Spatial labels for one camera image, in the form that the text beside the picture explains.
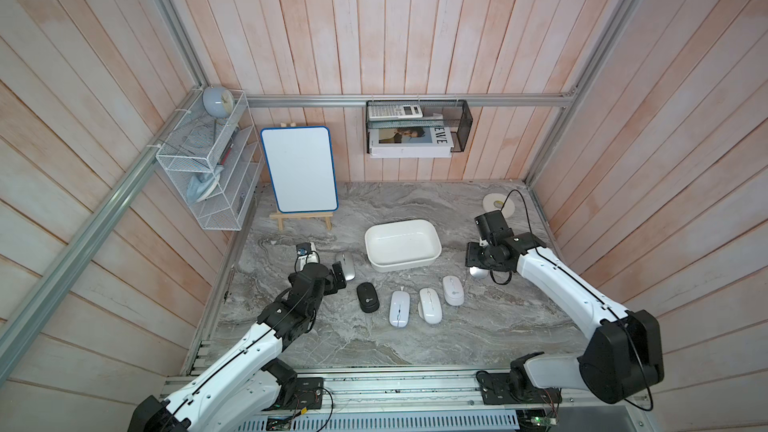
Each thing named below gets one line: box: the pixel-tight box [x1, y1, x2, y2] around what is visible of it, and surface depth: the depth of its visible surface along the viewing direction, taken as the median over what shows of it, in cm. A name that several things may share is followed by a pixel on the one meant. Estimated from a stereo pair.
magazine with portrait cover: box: [368, 126, 454, 158], surface depth 95 cm
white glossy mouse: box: [418, 287, 443, 325], surface depth 87 cm
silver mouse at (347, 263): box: [335, 251, 356, 281], surface depth 97 cm
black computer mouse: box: [356, 282, 380, 313], surface depth 89 cm
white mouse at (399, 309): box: [389, 290, 411, 328], surface depth 87 cm
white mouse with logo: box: [443, 275, 465, 306], surface depth 90 cm
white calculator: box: [368, 104, 424, 121], surface depth 92 cm
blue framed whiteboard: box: [260, 126, 339, 214], surface depth 93 cm
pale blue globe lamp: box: [202, 86, 234, 119], surface depth 82 cm
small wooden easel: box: [269, 212, 334, 231], surface depth 103 cm
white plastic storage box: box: [365, 219, 442, 272], surface depth 104 cm
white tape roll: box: [482, 193, 515, 219], surface depth 116 cm
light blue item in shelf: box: [186, 165, 225, 205], surface depth 83 cm
